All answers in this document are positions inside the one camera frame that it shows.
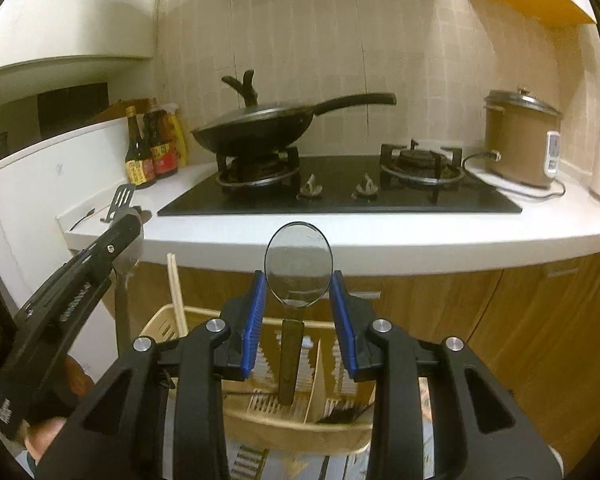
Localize white kitchen countertop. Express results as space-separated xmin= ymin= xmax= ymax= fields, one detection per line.
xmin=55 ymin=152 xmax=600 ymax=266

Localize yellow spray bottle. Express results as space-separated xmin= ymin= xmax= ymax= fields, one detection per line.
xmin=161 ymin=102 xmax=189 ymax=170

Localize glass wok lid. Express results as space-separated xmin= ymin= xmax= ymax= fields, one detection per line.
xmin=194 ymin=70 xmax=315 ymax=131

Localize wooden base cabinets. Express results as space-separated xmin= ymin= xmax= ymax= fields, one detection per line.
xmin=100 ymin=250 xmax=600 ymax=466

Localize blue patterned tablecloth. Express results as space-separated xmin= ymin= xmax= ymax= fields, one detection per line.
xmin=225 ymin=380 xmax=436 ymax=480

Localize black glass gas cooktop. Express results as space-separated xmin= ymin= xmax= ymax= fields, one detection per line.
xmin=157 ymin=154 xmax=524 ymax=217

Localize dark bottle yellow label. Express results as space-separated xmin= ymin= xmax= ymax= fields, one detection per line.
xmin=124 ymin=106 xmax=157 ymax=190

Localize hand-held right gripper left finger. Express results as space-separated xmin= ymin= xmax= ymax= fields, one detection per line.
xmin=35 ymin=270 xmax=268 ymax=480

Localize black burner grate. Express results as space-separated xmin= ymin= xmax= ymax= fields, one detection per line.
xmin=215 ymin=146 xmax=301 ymax=196
xmin=379 ymin=140 xmax=465 ymax=203

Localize yellow plastic utensil basket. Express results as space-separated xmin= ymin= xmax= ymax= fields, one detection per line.
xmin=139 ymin=304 xmax=376 ymax=457

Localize black power cable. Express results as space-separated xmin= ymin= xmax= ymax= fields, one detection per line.
xmin=461 ymin=149 xmax=567 ymax=200

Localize person's left hand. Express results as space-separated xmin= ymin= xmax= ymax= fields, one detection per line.
xmin=24 ymin=355 xmax=97 ymax=463

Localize dark bottle red label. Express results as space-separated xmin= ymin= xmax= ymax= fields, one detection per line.
xmin=142 ymin=105 xmax=179 ymax=179

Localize slotted metal spatula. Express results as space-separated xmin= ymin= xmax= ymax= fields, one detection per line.
xmin=100 ymin=184 xmax=137 ymax=224

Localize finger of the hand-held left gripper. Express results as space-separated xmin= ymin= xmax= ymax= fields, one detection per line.
xmin=82 ymin=211 xmax=144 ymax=281

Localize wooden chopstick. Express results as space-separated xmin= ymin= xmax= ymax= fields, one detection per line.
xmin=171 ymin=254 xmax=189 ymax=336
xmin=167 ymin=254 xmax=185 ymax=336

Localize small dark utensil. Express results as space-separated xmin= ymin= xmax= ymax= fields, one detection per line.
xmin=71 ymin=208 xmax=101 ymax=231

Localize brown cardboard box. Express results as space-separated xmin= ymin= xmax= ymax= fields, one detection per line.
xmin=92 ymin=97 xmax=156 ymax=123

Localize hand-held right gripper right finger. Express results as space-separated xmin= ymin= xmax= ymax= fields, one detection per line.
xmin=330 ymin=270 xmax=563 ymax=480

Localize metal spoon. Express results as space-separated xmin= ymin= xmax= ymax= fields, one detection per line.
xmin=263 ymin=222 xmax=333 ymax=406
xmin=111 ymin=240 xmax=142 ymax=356

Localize black wok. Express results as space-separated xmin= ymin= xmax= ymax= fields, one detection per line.
xmin=190 ymin=92 xmax=397 ymax=157

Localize brown rice cooker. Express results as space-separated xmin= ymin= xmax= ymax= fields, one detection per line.
xmin=482 ymin=87 xmax=564 ymax=189

